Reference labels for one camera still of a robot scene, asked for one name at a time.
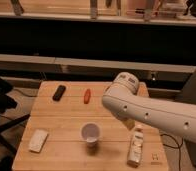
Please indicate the black remote control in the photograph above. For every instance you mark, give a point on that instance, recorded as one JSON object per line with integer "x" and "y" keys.
{"x": 59, "y": 93}

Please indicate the orange carrot toy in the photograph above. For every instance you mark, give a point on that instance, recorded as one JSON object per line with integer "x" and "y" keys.
{"x": 87, "y": 96}

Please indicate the black tripod stand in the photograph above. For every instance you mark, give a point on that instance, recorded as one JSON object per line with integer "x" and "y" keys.
{"x": 7, "y": 102}

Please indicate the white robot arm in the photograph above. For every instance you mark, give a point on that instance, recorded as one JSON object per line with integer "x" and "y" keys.
{"x": 121, "y": 99}

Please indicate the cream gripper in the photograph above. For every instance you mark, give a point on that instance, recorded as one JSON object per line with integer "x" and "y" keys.
{"x": 129, "y": 124}

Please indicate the white lotion bottle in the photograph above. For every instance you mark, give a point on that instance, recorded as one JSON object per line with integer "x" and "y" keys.
{"x": 135, "y": 148}

